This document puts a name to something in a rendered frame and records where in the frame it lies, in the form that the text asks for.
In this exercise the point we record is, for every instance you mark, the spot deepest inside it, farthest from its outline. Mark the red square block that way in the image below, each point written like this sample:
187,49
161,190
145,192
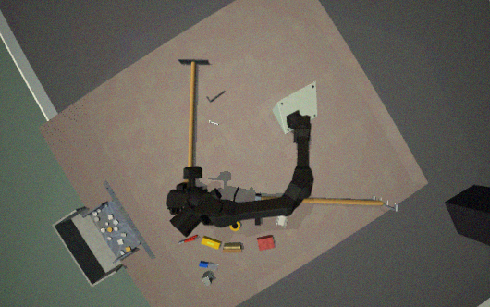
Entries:
266,243

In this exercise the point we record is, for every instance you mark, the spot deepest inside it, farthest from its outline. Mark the long-handled scraper with wooden pole and dark square blade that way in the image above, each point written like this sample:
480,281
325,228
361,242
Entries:
184,185

